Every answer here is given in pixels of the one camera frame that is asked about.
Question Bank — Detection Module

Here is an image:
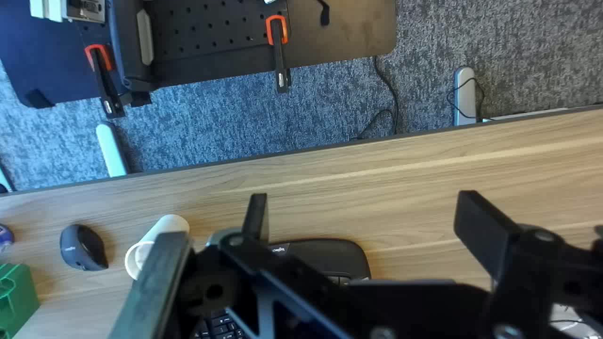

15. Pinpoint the dark grey computer mouse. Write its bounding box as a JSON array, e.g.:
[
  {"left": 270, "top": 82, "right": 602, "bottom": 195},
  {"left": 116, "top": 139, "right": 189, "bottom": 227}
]
[{"left": 59, "top": 222, "right": 112, "bottom": 273}]

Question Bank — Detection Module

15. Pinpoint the black floor cable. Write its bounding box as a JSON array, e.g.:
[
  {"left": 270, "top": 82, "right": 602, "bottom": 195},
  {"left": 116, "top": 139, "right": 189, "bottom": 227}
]
[{"left": 349, "top": 54, "right": 406, "bottom": 141}]

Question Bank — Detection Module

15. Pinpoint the white paper cup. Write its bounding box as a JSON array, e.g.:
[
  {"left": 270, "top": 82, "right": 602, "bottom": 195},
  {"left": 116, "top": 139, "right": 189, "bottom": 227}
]
[{"left": 123, "top": 212, "right": 191, "bottom": 282}]

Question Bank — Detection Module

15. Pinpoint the blue lidded container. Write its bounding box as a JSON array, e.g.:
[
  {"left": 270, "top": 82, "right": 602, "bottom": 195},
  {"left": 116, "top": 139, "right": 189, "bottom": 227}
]
[{"left": 0, "top": 224, "right": 18, "bottom": 252}]

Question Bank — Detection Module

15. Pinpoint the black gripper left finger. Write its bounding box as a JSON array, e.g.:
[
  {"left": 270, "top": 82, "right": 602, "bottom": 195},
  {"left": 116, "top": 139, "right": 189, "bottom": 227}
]
[{"left": 110, "top": 231, "right": 195, "bottom": 339}]

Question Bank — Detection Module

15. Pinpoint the black ergonomic keyboard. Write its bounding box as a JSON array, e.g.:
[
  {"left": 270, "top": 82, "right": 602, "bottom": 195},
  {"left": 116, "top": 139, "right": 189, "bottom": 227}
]
[{"left": 206, "top": 235, "right": 374, "bottom": 339}]

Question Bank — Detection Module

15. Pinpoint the green desk organizer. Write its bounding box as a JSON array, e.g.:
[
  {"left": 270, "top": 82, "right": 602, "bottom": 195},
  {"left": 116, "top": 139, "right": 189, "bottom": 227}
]
[{"left": 0, "top": 261, "right": 42, "bottom": 339}]

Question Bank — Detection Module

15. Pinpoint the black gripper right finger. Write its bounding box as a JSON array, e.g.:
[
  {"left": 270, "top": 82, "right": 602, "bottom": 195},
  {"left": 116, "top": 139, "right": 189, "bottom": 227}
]
[{"left": 455, "top": 190, "right": 603, "bottom": 297}]

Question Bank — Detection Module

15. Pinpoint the white desk leg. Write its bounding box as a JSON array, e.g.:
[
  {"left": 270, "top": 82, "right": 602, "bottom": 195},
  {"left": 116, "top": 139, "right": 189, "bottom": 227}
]
[
  {"left": 451, "top": 65, "right": 481, "bottom": 128},
  {"left": 95, "top": 122, "right": 129, "bottom": 178}
]

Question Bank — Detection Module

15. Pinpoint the black clamp orange handle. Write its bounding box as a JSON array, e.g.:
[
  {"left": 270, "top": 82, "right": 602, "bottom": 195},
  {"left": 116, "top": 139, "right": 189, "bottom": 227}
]
[
  {"left": 84, "top": 43, "right": 127, "bottom": 118},
  {"left": 263, "top": 13, "right": 295, "bottom": 94}
]

